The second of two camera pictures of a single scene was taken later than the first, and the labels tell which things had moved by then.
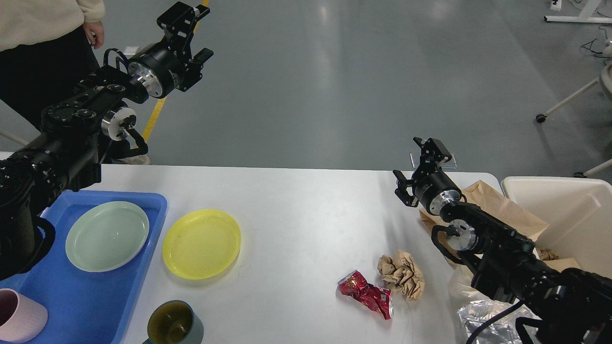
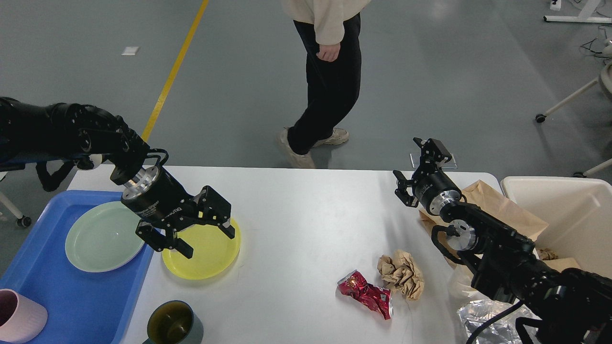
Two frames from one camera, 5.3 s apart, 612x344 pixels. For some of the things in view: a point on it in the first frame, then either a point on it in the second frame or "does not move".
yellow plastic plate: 200,243 does not move
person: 47,49 to 330,32
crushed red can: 355,284 does not move
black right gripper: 433,188 does not move
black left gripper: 167,65 to 159,202
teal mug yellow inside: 174,322 does not move
